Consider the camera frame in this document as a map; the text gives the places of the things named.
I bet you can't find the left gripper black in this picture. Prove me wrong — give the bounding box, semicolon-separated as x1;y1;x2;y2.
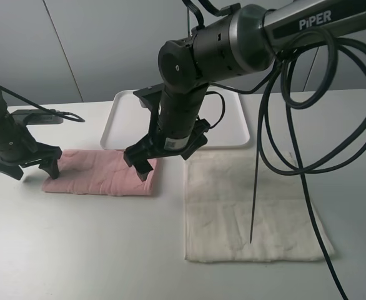
0;121;62;180

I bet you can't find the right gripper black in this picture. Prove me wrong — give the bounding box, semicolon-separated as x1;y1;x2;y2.
124;84;210;181

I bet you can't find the pink towel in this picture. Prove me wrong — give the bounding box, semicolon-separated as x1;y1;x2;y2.
42;149;154;196

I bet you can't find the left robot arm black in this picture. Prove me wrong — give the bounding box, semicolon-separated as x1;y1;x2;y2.
0;90;62;180

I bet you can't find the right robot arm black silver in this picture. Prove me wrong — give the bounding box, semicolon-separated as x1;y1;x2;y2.
124;1;366;181

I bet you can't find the white rectangular plastic tray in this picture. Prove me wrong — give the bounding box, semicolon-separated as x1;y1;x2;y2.
100;87;250;150

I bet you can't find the white towel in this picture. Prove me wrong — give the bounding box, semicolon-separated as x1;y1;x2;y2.
184;149;335;263

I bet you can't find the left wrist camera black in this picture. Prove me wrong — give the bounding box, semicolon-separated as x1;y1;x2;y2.
11;109;64;126

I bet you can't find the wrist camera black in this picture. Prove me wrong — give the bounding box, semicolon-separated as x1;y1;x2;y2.
133;84;164;136
11;109;64;126

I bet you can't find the black cable of left camera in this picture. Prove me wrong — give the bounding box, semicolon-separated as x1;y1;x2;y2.
0;74;86;123

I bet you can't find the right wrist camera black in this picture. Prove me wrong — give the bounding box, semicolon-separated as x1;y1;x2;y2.
133;84;164;136

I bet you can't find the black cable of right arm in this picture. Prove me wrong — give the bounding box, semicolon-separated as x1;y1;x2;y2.
179;0;366;300

